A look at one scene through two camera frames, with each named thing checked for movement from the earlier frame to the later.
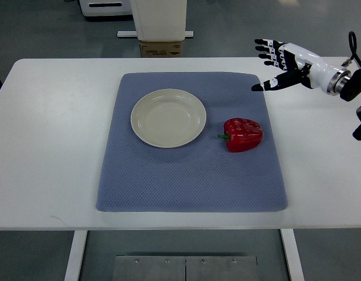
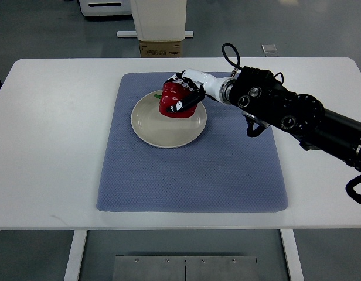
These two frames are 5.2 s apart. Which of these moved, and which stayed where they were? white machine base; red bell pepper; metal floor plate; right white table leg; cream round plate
Moved: red bell pepper
Stayed: metal floor plate; white machine base; right white table leg; cream round plate
